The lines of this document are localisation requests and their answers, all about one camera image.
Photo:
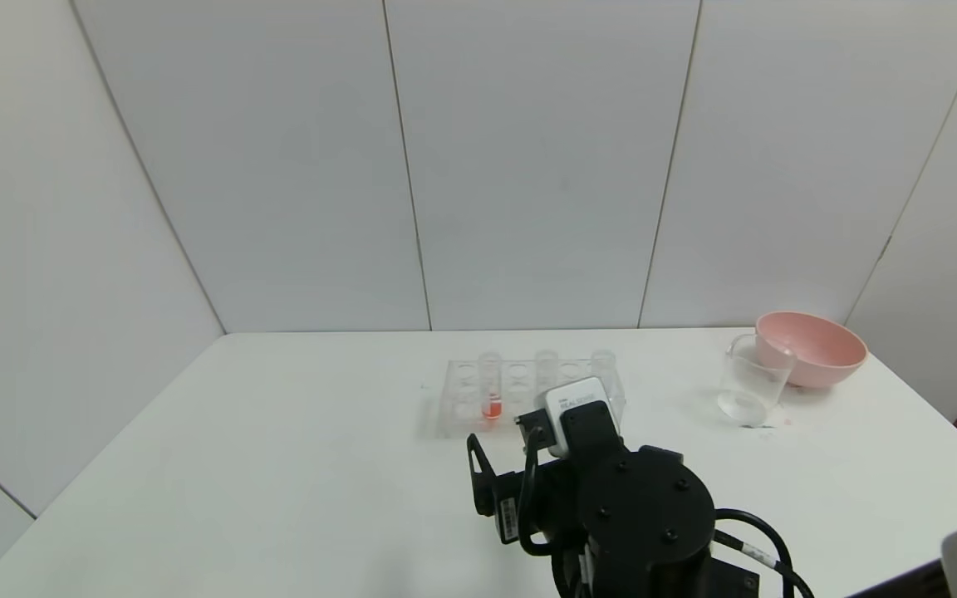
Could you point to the pink bowl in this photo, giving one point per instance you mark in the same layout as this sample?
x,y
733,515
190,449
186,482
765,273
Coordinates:
x,y
819,357

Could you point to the test tube with blue pigment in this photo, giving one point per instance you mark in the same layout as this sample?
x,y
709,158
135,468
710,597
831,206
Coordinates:
x,y
603,364

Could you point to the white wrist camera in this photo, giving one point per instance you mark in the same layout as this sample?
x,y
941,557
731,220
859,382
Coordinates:
x,y
574,397

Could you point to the clear glass beaker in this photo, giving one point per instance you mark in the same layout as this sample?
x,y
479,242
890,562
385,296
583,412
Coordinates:
x,y
748,390

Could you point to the test tube with yellow pigment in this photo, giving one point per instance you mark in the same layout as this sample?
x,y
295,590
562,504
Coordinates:
x,y
547,365

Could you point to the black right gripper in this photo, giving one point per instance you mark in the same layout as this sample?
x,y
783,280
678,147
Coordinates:
x,y
507,516

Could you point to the clear acrylic test tube rack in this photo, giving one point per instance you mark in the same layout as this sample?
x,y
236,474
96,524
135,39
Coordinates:
x,y
455,407

